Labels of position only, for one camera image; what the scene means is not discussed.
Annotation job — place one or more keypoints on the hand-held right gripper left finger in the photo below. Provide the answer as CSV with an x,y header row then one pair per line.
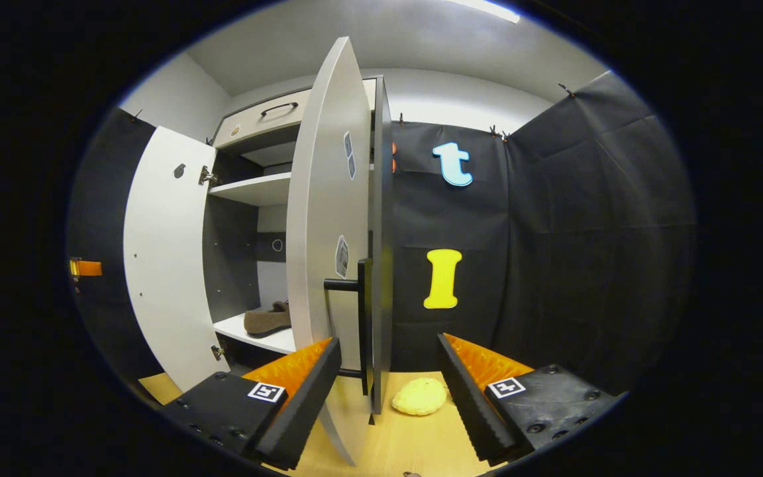
x,y
302,414

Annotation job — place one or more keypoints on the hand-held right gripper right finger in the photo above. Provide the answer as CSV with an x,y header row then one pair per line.
x,y
471,407

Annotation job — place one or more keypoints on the brown fuzzy shoe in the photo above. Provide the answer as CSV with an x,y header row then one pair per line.
x,y
265,322

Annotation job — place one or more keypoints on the white shoe cabinet door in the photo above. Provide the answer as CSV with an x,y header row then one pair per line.
x,y
325,199
169,265

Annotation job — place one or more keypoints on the white shoe cabinet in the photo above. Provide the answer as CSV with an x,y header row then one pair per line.
x,y
252,190

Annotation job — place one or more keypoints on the metal door hinge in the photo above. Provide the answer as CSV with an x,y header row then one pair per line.
x,y
206,176
217,352

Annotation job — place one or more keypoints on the yellow round plush object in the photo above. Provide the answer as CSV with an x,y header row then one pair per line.
x,y
419,396

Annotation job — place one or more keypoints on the orange clip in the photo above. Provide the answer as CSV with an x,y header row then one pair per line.
x,y
87,267

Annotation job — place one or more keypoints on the long ceiling light panel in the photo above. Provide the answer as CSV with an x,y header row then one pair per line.
x,y
487,8

